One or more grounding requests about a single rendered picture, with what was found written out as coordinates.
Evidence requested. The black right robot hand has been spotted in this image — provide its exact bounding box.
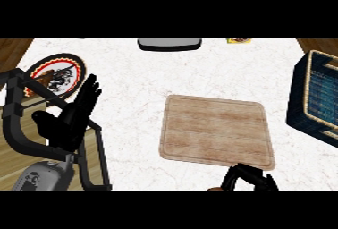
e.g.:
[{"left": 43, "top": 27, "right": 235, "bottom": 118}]
[{"left": 218, "top": 163, "right": 280, "bottom": 191}]

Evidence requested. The black and grey appliance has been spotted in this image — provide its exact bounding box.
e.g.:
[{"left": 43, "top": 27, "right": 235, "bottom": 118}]
[{"left": 136, "top": 38, "right": 204, "bottom": 53}]

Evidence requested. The white disc with black rim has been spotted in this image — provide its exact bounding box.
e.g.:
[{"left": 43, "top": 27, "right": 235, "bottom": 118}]
[{"left": 22, "top": 52, "right": 87, "bottom": 101}]

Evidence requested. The pale wooden cutting board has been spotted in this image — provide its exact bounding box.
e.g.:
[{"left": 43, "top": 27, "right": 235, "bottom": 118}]
[{"left": 156, "top": 94, "right": 277, "bottom": 172}]

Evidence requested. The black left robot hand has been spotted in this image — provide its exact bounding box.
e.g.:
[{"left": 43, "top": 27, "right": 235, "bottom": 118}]
[{"left": 31, "top": 73, "right": 105, "bottom": 153}]

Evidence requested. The dark blue wicker basket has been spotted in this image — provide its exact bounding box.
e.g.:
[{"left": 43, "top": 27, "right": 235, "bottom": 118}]
[{"left": 285, "top": 49, "right": 338, "bottom": 148}]

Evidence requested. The yellow printed packet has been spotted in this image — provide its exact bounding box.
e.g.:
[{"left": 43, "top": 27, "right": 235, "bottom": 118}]
[{"left": 226, "top": 38, "right": 252, "bottom": 45}]

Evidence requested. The black frame wooden tiered rack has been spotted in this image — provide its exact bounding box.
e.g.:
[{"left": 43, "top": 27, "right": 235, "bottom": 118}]
[{"left": 0, "top": 67, "right": 114, "bottom": 191}]

